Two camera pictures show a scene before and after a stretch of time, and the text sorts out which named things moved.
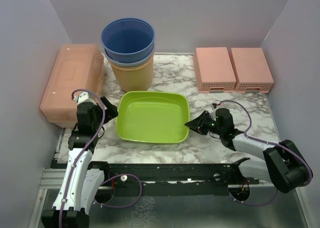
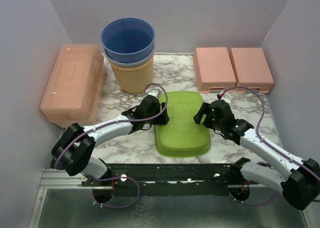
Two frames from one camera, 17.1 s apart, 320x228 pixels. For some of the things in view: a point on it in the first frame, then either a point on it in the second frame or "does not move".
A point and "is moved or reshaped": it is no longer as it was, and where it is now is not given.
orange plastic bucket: x=134 y=78 does not move
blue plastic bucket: x=128 y=40 does not move
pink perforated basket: x=214 y=70 does not move
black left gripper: x=110 y=112 -> x=163 y=118
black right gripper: x=198 y=124 -> x=205 y=108
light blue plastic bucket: x=133 y=63 does not move
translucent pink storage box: x=76 y=67 does not move
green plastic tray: x=152 y=117 is moved or reshaped
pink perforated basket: x=251 y=73 does not move
